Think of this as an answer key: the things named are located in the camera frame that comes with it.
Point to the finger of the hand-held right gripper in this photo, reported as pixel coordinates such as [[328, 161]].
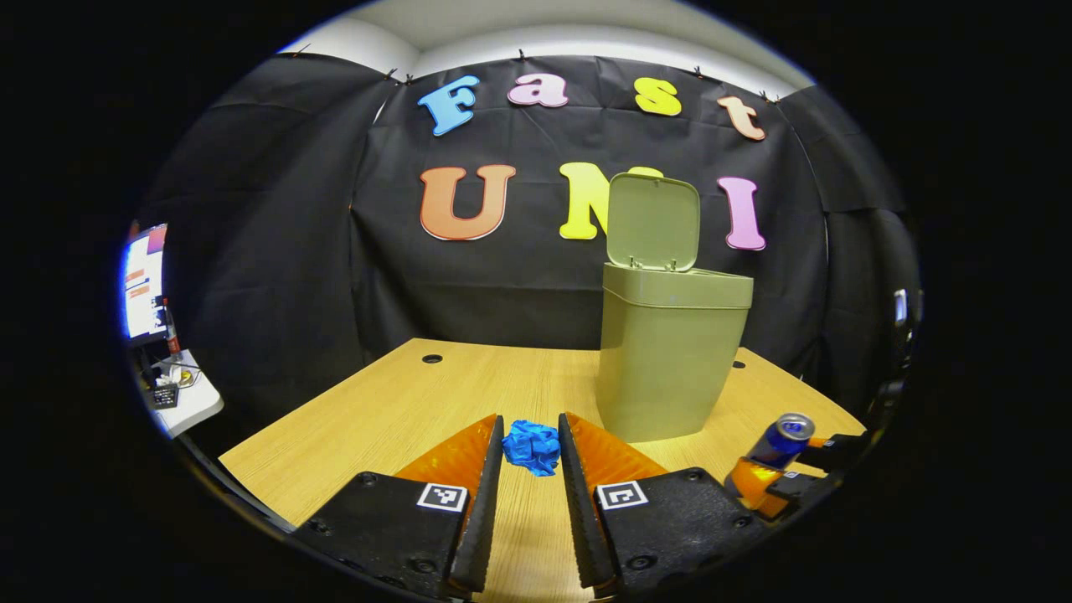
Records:
[[837, 450], [758, 486]]

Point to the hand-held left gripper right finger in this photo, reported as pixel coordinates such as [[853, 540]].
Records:
[[578, 519]]

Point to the red bottle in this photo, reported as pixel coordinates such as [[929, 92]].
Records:
[[172, 335]]

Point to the green desktop garbage bin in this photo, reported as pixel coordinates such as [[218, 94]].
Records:
[[670, 368]]

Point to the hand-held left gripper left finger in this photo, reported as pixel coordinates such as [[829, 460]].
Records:
[[486, 519]]

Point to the black backdrop cloth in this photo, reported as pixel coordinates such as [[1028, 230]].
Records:
[[276, 251]]

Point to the blue pop can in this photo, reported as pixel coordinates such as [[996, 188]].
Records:
[[779, 444]]

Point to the wooden desktop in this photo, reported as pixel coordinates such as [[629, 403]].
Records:
[[402, 410]]

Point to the white side table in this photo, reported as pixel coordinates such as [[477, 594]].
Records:
[[197, 406]]

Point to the blue paper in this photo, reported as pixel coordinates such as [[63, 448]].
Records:
[[532, 448]]

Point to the computer monitor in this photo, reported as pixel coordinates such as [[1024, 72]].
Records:
[[144, 285]]

